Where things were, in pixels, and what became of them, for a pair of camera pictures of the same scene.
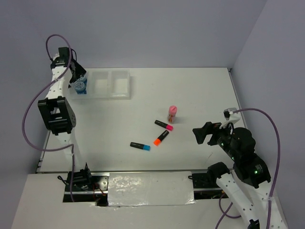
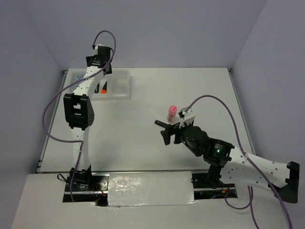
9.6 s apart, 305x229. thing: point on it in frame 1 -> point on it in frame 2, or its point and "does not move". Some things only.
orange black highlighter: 157,141 -> 104,90
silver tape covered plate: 127,189 does not move
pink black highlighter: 163,125 does not move
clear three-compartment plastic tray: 106,84 does not move
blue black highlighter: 146,147 -> 97,88
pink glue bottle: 172,112 does not move
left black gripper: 80,71 -> 88,58
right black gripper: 199,133 -> 169,130
